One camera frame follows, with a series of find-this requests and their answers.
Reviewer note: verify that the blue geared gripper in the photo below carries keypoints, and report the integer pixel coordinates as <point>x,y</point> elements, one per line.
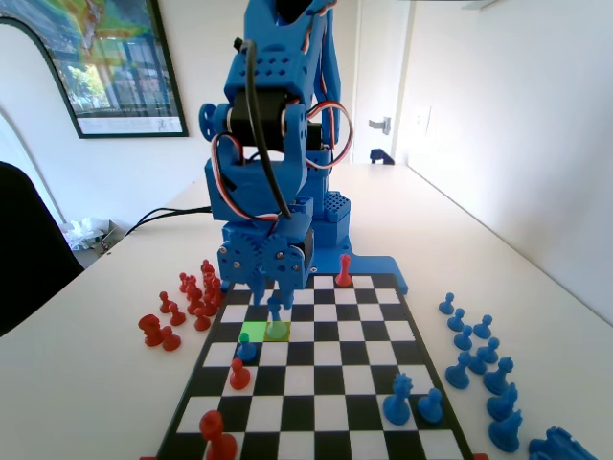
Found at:
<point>261,256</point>

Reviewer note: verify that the tall blue chess piece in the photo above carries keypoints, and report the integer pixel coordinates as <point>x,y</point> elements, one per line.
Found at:
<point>275,318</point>

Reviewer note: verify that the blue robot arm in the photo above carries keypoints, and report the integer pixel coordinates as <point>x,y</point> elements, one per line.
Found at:
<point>268,67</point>

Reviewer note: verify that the blue chess pawn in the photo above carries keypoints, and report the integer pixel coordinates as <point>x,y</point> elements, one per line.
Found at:
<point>447,304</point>
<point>483,327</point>
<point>463,339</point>
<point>491,351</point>
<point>460,371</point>
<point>246,351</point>
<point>478,362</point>
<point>456,321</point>
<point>430,407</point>

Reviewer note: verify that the red chess king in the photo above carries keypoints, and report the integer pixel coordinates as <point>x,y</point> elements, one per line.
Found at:
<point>343,274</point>

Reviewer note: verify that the large red chess piece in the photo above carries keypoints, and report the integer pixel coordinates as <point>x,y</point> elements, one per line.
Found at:
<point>151,331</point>

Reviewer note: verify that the large red chess pawn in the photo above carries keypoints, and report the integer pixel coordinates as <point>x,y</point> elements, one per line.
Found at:
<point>216,438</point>

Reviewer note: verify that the blue chess queen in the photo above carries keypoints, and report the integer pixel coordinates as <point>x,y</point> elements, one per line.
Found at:
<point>398,402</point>

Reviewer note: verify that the large blue chess piece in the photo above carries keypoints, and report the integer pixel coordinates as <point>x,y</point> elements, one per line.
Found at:
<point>499,378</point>
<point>507,433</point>
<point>503,405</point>

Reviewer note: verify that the blue lying chess piece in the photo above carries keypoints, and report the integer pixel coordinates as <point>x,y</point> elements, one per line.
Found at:
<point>560,448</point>

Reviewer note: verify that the black and white chessboard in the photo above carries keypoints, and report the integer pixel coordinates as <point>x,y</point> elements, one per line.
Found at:
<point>325,374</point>

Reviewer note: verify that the small cardboard box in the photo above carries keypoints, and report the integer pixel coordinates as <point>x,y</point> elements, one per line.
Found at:
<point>109,235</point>

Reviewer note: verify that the blue table clamp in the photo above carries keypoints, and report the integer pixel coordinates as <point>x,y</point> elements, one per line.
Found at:
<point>380,156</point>

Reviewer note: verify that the crumpled white plastic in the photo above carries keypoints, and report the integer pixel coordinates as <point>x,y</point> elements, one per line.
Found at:
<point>81,232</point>

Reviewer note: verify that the white door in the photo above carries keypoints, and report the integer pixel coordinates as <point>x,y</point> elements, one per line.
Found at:
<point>378,72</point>

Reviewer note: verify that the black chair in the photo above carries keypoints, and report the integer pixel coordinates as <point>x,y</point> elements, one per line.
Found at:
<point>29,249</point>

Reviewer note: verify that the black framed poster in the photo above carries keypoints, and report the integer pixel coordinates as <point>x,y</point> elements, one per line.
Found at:
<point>110,62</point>

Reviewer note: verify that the blue arm base plate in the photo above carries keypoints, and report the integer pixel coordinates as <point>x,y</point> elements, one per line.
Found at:
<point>373,266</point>

